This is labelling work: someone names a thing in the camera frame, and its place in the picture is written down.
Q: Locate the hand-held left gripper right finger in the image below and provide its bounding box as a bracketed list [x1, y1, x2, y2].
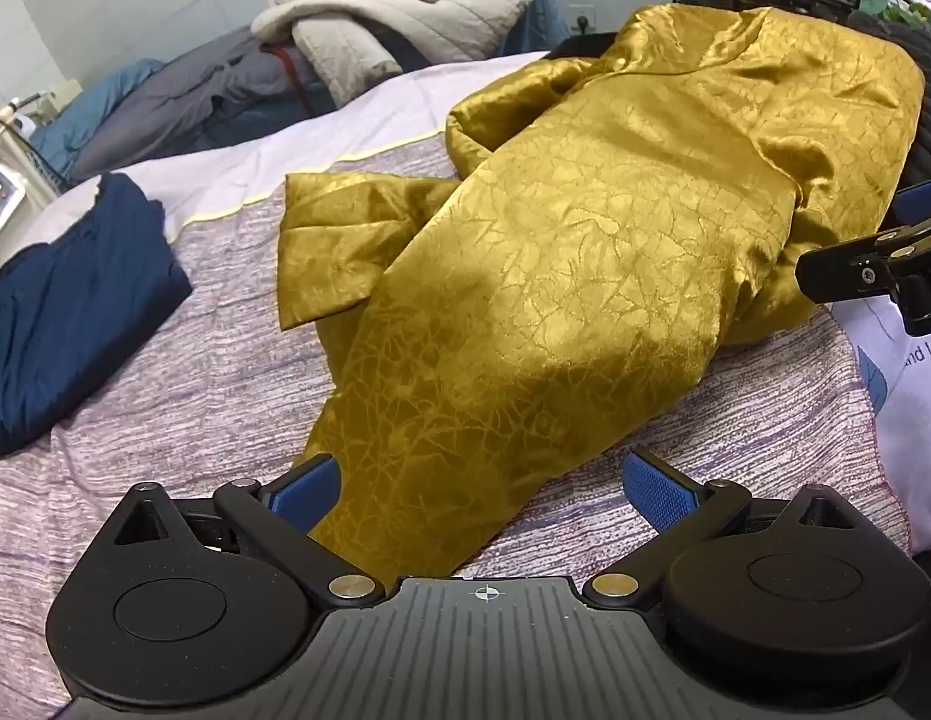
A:
[581, 446, 857, 612]

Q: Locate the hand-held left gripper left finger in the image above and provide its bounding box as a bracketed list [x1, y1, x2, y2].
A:
[109, 454, 388, 610]

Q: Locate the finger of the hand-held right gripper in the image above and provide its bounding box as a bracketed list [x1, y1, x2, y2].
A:
[795, 178, 931, 337]

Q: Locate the golden satin garment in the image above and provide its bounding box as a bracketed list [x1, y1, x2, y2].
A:
[278, 4, 927, 593]

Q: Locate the purple striped blanket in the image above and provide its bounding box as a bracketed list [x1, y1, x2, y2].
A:
[0, 131, 912, 720]

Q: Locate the white printed cloth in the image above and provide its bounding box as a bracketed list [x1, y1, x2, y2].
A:
[833, 298, 931, 556]

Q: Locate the black ribbed cushion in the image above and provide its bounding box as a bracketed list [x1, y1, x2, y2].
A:
[848, 11, 931, 230]

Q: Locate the navy blue folded garment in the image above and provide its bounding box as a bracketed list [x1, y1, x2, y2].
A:
[0, 171, 194, 462]

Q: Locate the white machine with screen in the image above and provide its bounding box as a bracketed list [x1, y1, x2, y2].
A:
[0, 94, 50, 241]

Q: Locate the blue duvet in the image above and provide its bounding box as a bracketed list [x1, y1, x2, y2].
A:
[26, 58, 167, 177]

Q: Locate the beige quilted coat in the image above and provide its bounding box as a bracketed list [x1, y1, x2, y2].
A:
[251, 0, 534, 110]

